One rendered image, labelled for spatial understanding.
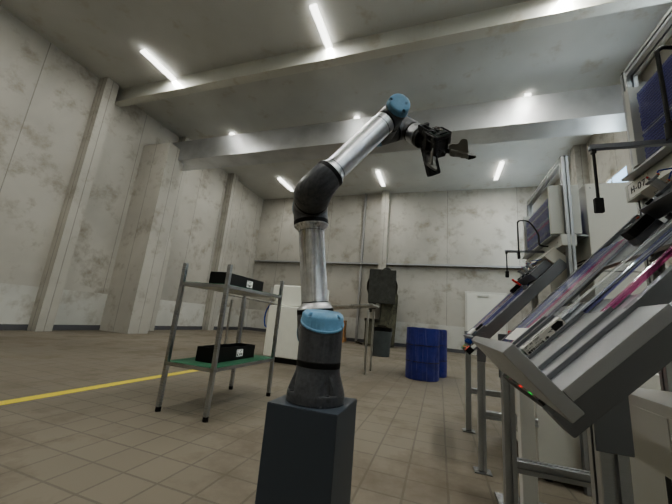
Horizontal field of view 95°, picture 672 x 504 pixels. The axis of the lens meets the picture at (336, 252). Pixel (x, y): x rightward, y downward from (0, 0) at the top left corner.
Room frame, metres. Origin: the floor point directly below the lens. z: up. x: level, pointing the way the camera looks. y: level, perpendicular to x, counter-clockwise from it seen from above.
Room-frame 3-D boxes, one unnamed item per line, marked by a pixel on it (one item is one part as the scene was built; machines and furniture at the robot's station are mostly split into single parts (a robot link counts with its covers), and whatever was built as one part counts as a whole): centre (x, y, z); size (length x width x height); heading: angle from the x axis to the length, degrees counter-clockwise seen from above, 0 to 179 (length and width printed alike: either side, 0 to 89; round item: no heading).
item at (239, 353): (2.81, 0.86, 0.41); 0.57 x 0.17 x 0.11; 162
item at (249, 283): (2.81, 0.86, 1.01); 0.57 x 0.17 x 0.11; 162
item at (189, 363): (2.81, 0.86, 0.55); 0.91 x 0.46 x 1.10; 162
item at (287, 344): (5.51, 0.54, 0.64); 2.70 x 0.68 x 1.27; 71
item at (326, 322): (0.87, 0.02, 0.72); 0.13 x 0.12 x 0.14; 8
